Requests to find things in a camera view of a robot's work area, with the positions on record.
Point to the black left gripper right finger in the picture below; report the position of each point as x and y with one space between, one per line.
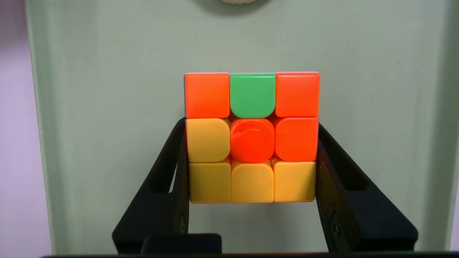
358 215

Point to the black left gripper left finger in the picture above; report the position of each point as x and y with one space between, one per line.
154 215

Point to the colourful puzzle cube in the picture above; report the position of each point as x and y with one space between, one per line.
251 143

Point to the light green plastic tray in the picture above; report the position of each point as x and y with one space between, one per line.
107 107

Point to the white bun with orange top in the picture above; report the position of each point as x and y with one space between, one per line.
238 1

